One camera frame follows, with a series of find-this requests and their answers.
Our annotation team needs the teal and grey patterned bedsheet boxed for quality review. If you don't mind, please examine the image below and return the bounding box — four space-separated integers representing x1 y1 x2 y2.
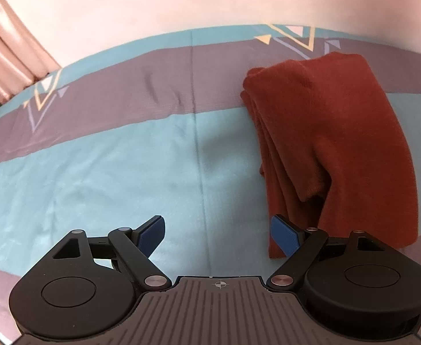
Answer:
0 23 421 345

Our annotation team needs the rust red knit garment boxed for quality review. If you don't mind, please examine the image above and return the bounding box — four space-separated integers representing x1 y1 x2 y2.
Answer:
240 52 420 260

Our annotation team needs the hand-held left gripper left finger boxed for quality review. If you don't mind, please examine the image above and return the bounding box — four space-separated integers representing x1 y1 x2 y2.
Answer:
53 216 171 290

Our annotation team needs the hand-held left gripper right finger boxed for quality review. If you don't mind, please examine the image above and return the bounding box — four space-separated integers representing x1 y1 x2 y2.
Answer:
266 215 388 290

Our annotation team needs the pink curtain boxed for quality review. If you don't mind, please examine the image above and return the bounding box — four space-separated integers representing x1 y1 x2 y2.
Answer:
0 0 62 103

